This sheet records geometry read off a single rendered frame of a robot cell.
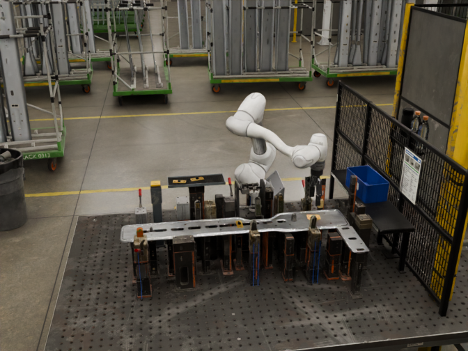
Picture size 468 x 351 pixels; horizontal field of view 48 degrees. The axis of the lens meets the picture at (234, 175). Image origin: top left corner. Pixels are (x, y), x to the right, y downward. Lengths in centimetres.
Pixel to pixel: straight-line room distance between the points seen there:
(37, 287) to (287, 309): 233
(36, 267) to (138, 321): 207
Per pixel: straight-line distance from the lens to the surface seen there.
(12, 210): 549
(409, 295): 327
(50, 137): 714
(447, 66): 513
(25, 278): 479
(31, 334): 419
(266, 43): 1022
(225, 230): 314
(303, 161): 290
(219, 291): 315
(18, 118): 698
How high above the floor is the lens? 257
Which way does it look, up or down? 24 degrees down
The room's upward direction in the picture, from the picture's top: straight up
